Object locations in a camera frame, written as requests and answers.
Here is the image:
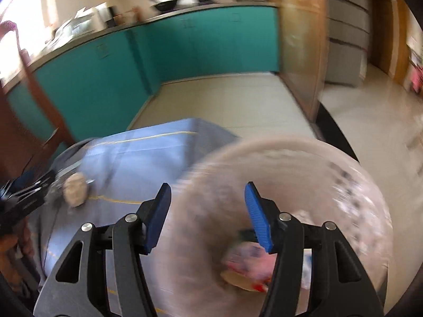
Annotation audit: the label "white tissue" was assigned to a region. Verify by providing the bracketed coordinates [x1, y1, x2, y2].
[62, 173, 88, 208]

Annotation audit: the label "glass sliding door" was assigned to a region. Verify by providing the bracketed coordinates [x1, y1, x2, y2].
[270, 0, 328, 122]

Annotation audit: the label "blue checkered tablecloth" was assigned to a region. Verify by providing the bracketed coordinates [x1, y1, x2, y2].
[32, 117, 240, 317]

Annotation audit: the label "silver refrigerator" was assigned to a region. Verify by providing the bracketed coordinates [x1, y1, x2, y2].
[325, 0, 370, 87]

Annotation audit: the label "white plastic trash basket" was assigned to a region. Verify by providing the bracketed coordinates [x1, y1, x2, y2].
[155, 136, 393, 316]

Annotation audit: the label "pink trash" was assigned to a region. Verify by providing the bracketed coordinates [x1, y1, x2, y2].
[220, 241, 277, 293]

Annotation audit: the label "black wok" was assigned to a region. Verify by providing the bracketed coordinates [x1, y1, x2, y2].
[153, 0, 178, 13]

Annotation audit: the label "brown wooden chair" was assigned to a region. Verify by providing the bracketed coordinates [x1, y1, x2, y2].
[1, 21, 76, 182]

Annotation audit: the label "teal lower kitchen cabinets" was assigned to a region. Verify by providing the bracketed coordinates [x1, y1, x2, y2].
[6, 4, 282, 143]

